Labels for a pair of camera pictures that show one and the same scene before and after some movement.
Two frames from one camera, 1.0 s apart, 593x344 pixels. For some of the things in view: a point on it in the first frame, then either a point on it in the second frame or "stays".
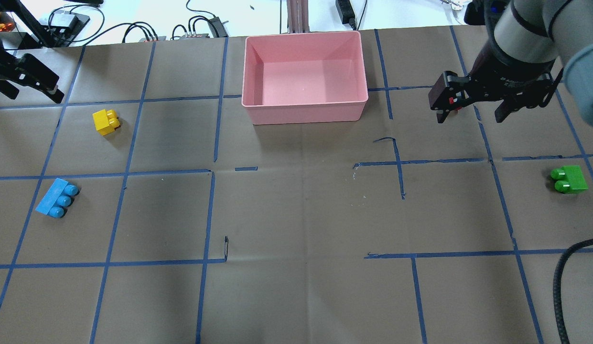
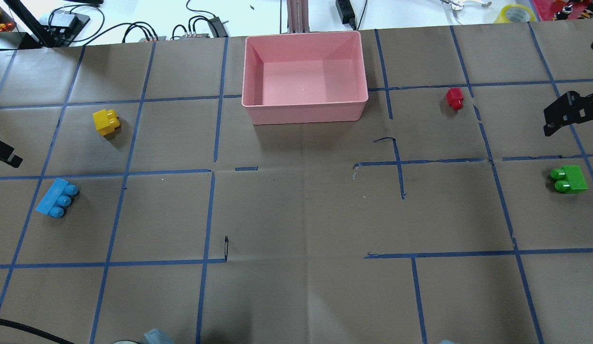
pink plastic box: [307, 77] stays
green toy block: [569, 179] stays
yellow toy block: [106, 121] stays
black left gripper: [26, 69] → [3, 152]
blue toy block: [60, 196] stays
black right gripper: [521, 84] → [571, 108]
